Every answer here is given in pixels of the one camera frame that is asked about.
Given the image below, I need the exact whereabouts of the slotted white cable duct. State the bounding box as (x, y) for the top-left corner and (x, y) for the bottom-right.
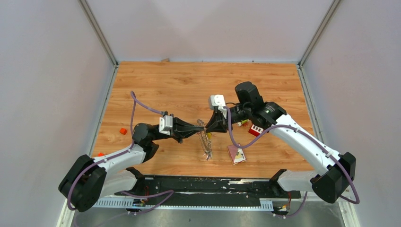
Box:
(93, 197), (274, 211)

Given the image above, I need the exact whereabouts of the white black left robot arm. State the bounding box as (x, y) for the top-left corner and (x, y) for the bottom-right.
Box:
(58, 115), (205, 212)

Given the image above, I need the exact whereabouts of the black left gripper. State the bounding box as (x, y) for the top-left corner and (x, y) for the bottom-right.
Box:
(152, 114), (205, 144)

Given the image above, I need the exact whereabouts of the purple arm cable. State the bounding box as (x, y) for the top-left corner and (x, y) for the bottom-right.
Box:
(224, 106), (361, 218)
(66, 91), (175, 227)

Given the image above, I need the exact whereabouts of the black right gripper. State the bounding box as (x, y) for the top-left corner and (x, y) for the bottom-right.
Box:
(205, 105), (251, 133)

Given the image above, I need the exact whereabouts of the small orange brick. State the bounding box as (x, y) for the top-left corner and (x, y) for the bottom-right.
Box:
(119, 128), (128, 135)

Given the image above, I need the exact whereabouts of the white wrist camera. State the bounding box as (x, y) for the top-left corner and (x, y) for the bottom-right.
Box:
(209, 95), (227, 119)
(159, 111), (173, 135)

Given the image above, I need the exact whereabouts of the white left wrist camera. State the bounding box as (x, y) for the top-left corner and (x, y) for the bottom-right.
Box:
(159, 111), (173, 135)

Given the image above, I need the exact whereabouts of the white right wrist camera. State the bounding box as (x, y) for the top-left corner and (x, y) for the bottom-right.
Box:
(209, 95), (227, 119)

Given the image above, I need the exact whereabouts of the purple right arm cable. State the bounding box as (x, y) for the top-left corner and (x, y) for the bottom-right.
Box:
(224, 106), (361, 218)

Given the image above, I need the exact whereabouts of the playing card box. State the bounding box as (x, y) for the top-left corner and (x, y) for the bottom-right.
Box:
(227, 144), (246, 165)

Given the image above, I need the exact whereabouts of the toy brick car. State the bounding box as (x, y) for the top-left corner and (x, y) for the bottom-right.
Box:
(236, 119), (249, 127)

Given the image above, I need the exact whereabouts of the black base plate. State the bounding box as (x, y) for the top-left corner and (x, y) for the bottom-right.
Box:
(129, 175), (301, 206)

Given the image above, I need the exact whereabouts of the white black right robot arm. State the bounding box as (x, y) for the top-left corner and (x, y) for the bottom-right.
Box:
(206, 81), (360, 204)

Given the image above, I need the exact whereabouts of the red white toy brick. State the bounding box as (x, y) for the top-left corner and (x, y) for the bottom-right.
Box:
(248, 124), (264, 137)

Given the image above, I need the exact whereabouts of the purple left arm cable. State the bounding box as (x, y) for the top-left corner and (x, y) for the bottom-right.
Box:
(66, 91), (175, 227)

